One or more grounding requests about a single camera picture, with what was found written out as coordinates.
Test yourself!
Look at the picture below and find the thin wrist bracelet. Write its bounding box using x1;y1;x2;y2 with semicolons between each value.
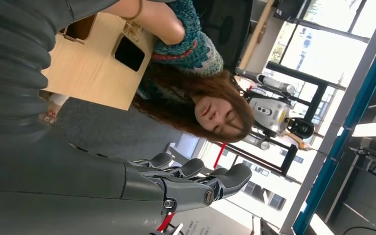
121;0;143;22

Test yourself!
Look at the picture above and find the white background humanoid robot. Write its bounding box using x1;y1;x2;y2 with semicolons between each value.
235;68;315;152

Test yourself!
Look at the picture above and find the person's foot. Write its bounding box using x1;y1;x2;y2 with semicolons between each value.
39;92;71;126

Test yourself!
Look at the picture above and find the light wooden plank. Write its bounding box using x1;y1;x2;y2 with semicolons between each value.
237;0;277;71

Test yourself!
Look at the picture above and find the black mesh office chair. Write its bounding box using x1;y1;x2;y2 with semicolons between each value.
192;0;254;72

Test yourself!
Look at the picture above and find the person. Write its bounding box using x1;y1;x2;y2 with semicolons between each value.
39;0;257;144

